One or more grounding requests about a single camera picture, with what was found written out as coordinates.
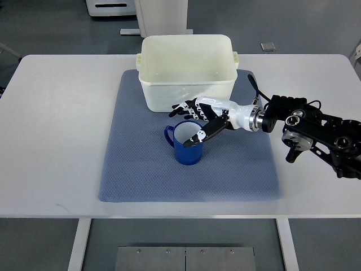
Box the grey metal base plate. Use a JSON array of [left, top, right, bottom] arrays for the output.
[[115, 247, 256, 270]]

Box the white cabinet with slot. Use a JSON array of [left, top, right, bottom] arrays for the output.
[[85, 0, 136, 17]]

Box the blue enamel mug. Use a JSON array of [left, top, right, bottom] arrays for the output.
[[164, 120, 203, 165]]

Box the white table left leg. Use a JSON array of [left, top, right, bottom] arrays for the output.
[[68, 218, 91, 271]]

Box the small grey floor plate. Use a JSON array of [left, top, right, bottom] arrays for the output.
[[260, 42, 276, 52]]

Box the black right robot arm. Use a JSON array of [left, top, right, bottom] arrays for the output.
[[254, 95, 360, 179]]

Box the blue textured mat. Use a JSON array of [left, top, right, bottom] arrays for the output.
[[98, 69, 281, 203]]

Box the white table right leg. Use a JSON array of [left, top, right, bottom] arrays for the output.
[[276, 218, 300, 271]]

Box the white table leg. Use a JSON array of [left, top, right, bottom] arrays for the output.
[[68, 218, 91, 271], [276, 218, 300, 271]]

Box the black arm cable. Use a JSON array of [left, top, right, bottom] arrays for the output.
[[247, 73, 272, 106]]

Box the white plastic box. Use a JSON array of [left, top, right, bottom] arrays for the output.
[[136, 34, 239, 112]]

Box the white pillar with foot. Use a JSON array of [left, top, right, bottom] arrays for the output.
[[120, 0, 193, 38]]

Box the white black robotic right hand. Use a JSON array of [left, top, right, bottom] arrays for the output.
[[169, 97, 261, 147]]

